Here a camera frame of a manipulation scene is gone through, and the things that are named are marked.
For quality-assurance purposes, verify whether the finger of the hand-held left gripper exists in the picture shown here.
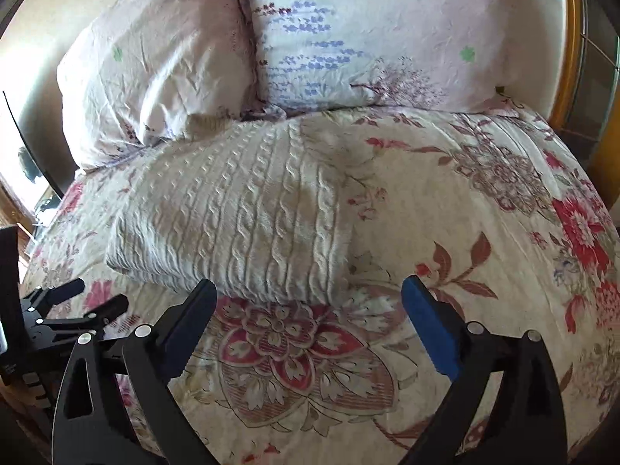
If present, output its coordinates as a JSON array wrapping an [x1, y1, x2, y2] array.
[[31, 296, 129, 344], [22, 278, 85, 320]]

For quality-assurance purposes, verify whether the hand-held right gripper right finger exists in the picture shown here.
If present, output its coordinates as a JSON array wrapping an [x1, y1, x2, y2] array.
[[401, 274, 572, 465]]

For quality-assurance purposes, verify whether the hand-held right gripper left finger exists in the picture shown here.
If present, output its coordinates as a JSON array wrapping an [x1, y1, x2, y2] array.
[[52, 278, 219, 465]]

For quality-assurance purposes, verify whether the cream cable knit sweater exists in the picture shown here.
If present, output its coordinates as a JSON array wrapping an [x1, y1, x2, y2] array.
[[105, 117, 358, 307]]

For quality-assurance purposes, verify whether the floral bed quilt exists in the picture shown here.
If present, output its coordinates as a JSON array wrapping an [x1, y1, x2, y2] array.
[[18, 107, 620, 465]]

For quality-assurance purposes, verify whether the wooden furniture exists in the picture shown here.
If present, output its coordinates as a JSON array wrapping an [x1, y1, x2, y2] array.
[[0, 172, 52, 238]]

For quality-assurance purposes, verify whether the black flat screen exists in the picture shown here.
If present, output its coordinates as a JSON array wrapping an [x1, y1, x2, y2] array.
[[1, 90, 78, 200]]

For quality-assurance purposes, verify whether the wooden headboard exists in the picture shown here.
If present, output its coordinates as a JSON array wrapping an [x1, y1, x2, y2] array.
[[546, 0, 620, 226]]

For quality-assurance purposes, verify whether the pale pink pillow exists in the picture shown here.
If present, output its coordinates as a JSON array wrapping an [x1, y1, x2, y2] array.
[[57, 0, 263, 171]]

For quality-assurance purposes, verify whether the blue floral print pillow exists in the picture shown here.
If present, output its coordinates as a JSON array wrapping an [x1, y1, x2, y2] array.
[[229, 0, 567, 121]]

